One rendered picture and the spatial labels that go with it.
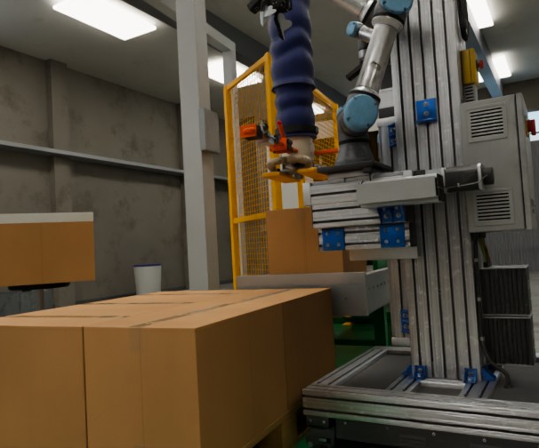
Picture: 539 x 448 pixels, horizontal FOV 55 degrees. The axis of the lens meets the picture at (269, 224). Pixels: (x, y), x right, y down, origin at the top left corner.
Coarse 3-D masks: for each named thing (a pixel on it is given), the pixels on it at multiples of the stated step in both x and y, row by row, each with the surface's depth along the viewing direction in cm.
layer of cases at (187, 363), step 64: (0, 320) 184; (64, 320) 173; (128, 320) 163; (192, 320) 154; (256, 320) 172; (320, 320) 230; (0, 384) 169; (64, 384) 157; (128, 384) 147; (192, 384) 138; (256, 384) 169
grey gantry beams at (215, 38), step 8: (144, 0) 476; (152, 0) 477; (160, 0) 480; (168, 0) 492; (160, 8) 493; (168, 8) 494; (168, 16) 510; (208, 24) 559; (208, 32) 558; (216, 32) 575; (208, 40) 573; (216, 40) 574; (224, 40) 591; (224, 48) 598; (232, 48) 608
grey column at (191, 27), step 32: (192, 0) 372; (192, 32) 372; (192, 64) 371; (192, 96) 370; (192, 128) 370; (192, 160) 369; (192, 192) 369; (192, 224) 368; (192, 256) 367; (192, 288) 367
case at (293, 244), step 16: (304, 208) 265; (272, 224) 271; (288, 224) 268; (304, 224) 265; (272, 240) 271; (288, 240) 268; (304, 240) 265; (272, 256) 271; (288, 256) 268; (304, 256) 264; (320, 256) 261; (336, 256) 258; (272, 272) 271; (288, 272) 267; (304, 272) 264; (320, 272) 261; (336, 272) 258
